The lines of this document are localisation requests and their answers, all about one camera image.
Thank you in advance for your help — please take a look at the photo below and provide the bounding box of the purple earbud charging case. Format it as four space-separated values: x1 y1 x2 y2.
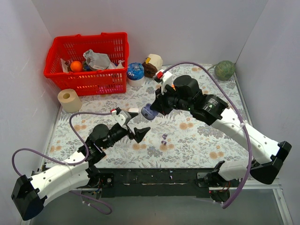
141 103 158 120

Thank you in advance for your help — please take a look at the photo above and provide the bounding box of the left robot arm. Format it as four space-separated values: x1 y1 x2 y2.
11 108 150 221

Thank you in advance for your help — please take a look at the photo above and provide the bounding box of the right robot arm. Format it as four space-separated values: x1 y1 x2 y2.
150 72 292 186

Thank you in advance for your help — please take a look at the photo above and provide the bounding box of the floral table mat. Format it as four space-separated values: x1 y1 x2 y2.
47 79 248 168

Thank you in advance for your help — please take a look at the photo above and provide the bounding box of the blue white cup container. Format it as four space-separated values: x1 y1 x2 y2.
127 62 145 87

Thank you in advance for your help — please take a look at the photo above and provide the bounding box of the brown white plush toy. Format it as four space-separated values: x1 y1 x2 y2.
142 54 163 78

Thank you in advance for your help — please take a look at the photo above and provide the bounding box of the white pump bottle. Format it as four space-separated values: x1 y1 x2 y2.
116 60 125 69

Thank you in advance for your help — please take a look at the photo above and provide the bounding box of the beige paper roll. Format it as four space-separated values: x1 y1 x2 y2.
57 89 82 113

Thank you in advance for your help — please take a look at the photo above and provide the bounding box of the green melon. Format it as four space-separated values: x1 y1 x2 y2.
207 60 235 81

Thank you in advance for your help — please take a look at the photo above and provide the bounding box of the grey crumpled bag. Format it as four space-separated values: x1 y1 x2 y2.
83 49 111 71

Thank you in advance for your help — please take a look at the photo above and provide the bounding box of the red plastic shopping basket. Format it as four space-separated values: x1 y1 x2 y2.
44 32 129 96

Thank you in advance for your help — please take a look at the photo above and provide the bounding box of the orange fruit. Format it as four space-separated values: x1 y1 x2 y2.
70 61 83 73

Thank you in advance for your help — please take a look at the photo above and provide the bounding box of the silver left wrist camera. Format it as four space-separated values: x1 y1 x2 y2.
113 110 132 129

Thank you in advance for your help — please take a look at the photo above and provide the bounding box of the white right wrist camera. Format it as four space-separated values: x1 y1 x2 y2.
154 69 173 95

